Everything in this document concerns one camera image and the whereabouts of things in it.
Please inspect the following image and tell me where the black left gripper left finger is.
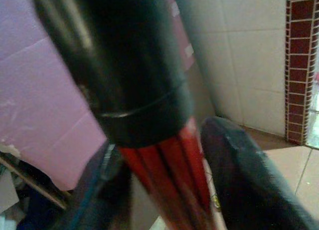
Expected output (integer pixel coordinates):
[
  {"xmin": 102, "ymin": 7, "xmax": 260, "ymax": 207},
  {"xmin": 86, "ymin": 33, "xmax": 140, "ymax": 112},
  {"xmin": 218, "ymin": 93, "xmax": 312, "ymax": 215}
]
[{"xmin": 53, "ymin": 140, "xmax": 133, "ymax": 230}]

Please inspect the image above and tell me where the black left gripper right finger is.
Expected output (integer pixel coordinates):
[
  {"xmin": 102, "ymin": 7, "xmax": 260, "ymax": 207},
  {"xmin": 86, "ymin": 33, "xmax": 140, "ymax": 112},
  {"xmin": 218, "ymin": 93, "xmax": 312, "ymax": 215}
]
[{"xmin": 200, "ymin": 116, "xmax": 319, "ymax": 230}]

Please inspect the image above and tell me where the pink foam mat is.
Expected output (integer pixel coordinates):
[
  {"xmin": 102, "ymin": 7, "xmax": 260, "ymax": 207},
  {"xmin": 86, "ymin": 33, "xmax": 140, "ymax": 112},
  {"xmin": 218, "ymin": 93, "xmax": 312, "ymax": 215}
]
[{"xmin": 0, "ymin": 0, "xmax": 195, "ymax": 191}]

